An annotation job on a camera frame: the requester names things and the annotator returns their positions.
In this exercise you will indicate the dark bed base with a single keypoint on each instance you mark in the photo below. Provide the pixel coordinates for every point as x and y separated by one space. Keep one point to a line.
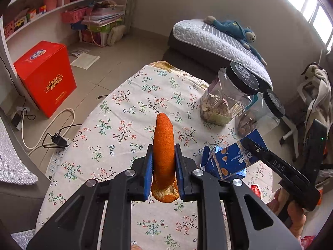
182 57

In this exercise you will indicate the black charger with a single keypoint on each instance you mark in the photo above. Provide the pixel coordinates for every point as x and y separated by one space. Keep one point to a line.
59 139

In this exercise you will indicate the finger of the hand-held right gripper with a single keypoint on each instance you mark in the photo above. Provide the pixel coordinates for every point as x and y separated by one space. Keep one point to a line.
281 165

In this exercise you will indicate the white quilted mattress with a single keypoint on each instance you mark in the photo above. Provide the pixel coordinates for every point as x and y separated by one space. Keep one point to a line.
208 39

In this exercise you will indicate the white plush slippers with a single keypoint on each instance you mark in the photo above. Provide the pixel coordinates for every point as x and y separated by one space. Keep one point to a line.
116 35

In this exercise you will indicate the clear storage box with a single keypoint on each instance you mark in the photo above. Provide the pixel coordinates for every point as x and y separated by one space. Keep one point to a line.
93 37

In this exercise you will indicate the person's right hand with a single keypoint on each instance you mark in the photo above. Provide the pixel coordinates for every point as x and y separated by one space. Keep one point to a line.
298 218

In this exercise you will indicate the wide pink basket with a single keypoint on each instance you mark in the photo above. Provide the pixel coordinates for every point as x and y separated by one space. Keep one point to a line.
74 15

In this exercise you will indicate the blue biscuit box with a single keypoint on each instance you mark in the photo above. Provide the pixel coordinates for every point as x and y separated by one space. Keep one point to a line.
229 158

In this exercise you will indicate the row of small colourful boxes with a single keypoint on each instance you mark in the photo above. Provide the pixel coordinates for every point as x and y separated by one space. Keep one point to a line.
28 17

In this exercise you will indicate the orange peel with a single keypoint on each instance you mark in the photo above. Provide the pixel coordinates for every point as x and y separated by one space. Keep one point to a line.
164 148

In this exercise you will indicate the clear jar with brown balls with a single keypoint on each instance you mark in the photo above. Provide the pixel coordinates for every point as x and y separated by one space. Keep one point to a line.
260 117

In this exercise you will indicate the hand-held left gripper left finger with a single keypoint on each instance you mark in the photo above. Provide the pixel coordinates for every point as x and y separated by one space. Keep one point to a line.
148 173

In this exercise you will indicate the floral tablecloth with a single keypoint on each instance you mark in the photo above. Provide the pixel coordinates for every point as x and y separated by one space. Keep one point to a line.
117 125

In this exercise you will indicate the pink pen holder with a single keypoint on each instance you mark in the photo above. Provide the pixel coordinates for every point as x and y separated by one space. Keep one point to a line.
50 1

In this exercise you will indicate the small pink basket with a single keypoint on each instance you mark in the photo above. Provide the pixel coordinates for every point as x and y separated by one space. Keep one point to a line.
9 29

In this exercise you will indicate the red cardboard box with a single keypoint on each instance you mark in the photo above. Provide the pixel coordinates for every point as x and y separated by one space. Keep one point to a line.
44 78

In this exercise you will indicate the beige jacket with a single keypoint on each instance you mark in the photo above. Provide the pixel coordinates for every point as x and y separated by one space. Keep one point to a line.
318 88

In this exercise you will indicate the clear jar with dried slices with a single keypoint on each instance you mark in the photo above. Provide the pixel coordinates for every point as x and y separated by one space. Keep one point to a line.
221 101

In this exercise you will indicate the window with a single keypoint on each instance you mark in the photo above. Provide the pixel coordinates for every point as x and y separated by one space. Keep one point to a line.
317 13

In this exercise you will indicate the white power strip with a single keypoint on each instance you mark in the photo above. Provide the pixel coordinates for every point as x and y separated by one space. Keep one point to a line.
56 161

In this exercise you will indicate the papers on floor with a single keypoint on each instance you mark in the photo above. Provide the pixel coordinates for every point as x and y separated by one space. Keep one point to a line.
84 60

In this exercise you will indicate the white shelf unit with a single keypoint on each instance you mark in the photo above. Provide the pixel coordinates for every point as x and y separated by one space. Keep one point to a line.
31 15

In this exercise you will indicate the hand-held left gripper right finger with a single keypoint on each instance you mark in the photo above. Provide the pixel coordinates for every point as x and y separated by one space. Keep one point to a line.
180 173

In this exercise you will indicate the blue stuffed monkey toy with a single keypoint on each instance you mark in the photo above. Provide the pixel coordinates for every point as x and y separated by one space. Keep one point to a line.
234 28

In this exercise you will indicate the grey patterned cushion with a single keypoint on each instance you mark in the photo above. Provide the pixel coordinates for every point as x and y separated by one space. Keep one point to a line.
15 156

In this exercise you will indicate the stack of papers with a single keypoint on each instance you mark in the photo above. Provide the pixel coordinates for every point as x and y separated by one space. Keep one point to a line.
102 14

